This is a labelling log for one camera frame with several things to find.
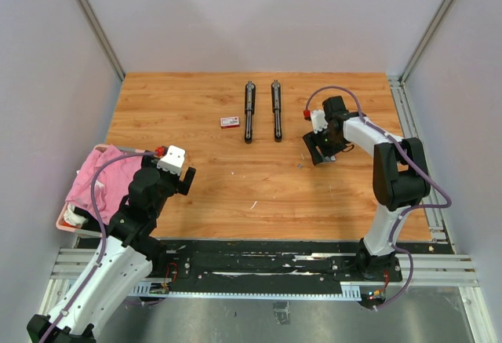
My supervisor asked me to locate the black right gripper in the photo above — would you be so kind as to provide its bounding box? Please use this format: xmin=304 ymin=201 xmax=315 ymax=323
xmin=303 ymin=124 xmax=346 ymax=165

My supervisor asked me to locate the black stapler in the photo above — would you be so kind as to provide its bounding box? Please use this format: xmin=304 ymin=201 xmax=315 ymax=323
xmin=244 ymin=81 xmax=256 ymax=144
xmin=271 ymin=79 xmax=282 ymax=142

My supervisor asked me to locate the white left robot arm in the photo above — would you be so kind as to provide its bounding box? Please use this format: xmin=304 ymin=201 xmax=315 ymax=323
xmin=27 ymin=145 xmax=196 ymax=342

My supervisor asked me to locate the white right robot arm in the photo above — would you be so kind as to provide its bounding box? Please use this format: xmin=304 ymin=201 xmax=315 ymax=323
xmin=303 ymin=96 xmax=431 ymax=280

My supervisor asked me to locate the pink cloth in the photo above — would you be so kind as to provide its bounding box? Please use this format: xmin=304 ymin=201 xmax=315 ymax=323
xmin=65 ymin=145 xmax=142 ymax=224

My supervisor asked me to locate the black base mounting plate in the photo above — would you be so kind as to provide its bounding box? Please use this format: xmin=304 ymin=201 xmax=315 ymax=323
xmin=133 ymin=240 xmax=402 ymax=298

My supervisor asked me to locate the red white staple box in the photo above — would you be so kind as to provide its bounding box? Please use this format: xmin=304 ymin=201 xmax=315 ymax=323
xmin=220 ymin=116 xmax=240 ymax=129

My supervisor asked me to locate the pink plastic basket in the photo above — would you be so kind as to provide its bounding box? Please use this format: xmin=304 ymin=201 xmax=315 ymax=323
xmin=56 ymin=144 xmax=109 ymax=232

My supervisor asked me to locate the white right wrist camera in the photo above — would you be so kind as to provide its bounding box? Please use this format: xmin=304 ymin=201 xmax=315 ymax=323
xmin=310 ymin=110 xmax=328 ymax=134

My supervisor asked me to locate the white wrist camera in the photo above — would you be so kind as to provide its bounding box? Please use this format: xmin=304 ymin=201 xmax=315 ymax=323
xmin=156 ymin=145 xmax=186 ymax=176
xmin=310 ymin=110 xmax=328 ymax=134

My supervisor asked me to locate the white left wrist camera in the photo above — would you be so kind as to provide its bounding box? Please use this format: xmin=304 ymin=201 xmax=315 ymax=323
xmin=156 ymin=145 xmax=186 ymax=176

